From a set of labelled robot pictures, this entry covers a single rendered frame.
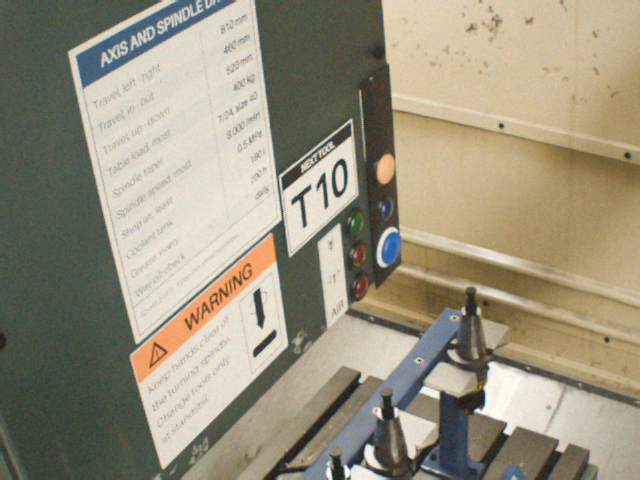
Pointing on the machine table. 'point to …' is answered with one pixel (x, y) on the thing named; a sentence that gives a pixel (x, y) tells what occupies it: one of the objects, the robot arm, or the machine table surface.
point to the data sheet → (178, 147)
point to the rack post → (452, 446)
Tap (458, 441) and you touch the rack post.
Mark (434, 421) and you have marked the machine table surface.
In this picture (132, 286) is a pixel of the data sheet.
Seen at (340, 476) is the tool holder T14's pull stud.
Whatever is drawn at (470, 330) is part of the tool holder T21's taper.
